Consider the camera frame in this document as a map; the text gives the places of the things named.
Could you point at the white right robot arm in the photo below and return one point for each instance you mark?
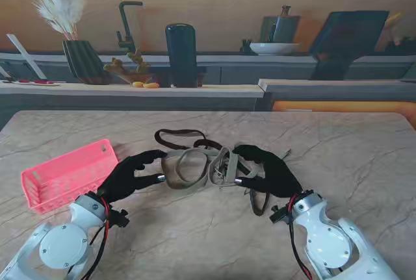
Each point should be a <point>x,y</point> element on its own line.
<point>328,247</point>

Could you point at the small black cup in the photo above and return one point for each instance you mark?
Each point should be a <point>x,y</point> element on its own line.
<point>246,47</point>

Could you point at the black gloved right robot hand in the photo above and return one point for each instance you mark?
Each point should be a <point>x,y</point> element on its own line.
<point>279,179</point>

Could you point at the dark ribbed vase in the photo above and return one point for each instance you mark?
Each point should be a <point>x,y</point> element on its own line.
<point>83,62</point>

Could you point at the white leaning board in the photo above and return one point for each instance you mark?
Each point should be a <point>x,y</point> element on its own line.
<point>26,56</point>

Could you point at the grey ceramic jug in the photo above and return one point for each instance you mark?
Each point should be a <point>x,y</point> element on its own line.
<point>286,28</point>

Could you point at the black kitchen faucet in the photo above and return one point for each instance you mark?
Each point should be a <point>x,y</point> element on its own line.
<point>125,23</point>

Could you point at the dark low tray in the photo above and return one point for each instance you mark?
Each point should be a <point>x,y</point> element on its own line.
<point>201,70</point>

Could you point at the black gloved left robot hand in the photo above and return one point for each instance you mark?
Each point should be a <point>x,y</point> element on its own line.
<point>125,181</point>

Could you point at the plate with red food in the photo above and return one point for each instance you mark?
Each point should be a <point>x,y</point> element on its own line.
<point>35,82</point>

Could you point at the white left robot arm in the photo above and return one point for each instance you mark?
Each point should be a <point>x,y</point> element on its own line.
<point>61,247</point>

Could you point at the cactus plant in bowl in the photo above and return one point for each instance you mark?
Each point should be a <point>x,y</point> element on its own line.
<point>139,64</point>

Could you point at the white pampas grass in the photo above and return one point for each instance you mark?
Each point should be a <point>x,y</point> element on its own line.
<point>61,4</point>

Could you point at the tall black cylinder container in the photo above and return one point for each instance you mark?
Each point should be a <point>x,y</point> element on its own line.
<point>181,56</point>

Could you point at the dark brown woven belt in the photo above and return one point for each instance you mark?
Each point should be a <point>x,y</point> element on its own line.
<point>256,210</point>

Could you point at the white ceramic bowl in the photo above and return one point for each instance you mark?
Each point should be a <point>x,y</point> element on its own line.
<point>274,48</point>

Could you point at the orange citrus fruit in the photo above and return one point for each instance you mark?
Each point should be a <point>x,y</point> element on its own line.
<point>137,84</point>
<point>151,85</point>

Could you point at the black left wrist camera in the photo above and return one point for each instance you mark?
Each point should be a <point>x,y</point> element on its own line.
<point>118,219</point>

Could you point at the dark tilted panel stand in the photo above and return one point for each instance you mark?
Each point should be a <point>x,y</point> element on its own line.
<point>344,43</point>

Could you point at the beige woven belt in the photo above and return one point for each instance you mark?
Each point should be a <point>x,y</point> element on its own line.
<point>191,184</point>

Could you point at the pink plastic storage basket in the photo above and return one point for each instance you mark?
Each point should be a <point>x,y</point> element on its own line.
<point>65,176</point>

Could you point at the grey kitchen counter wood top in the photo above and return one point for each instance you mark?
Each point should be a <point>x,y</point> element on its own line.
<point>195,98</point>

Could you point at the yellow wooden spatula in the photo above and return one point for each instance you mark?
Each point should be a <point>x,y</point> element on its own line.
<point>393,20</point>

